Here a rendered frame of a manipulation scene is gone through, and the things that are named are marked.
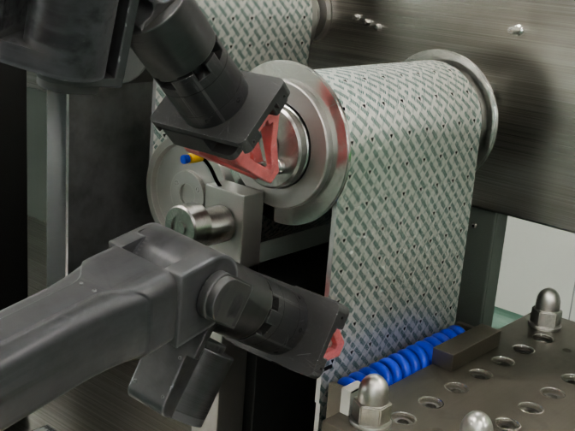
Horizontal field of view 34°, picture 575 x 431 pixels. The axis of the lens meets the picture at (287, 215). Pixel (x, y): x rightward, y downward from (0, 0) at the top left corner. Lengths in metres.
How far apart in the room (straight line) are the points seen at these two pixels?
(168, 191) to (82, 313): 0.40
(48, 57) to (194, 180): 0.32
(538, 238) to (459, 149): 2.79
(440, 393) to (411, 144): 0.23
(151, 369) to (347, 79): 0.32
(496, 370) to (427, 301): 0.10
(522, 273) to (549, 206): 2.74
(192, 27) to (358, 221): 0.27
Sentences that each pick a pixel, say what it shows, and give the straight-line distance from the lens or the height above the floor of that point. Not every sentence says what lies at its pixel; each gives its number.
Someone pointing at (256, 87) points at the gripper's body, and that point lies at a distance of 0.73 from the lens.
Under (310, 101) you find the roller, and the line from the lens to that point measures 0.80.
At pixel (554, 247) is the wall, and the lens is 3.73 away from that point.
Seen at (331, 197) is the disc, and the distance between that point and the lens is 0.81.
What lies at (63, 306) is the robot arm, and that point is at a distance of 0.59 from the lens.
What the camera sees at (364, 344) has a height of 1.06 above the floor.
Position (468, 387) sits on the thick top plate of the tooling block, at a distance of 0.92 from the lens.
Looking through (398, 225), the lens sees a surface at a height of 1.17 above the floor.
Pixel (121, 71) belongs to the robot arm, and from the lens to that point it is 0.67.
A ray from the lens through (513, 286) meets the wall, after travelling 3.84.
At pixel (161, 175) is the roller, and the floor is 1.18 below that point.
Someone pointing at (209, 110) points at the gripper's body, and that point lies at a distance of 0.71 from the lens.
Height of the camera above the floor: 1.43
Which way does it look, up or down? 16 degrees down
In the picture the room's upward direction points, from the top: 4 degrees clockwise
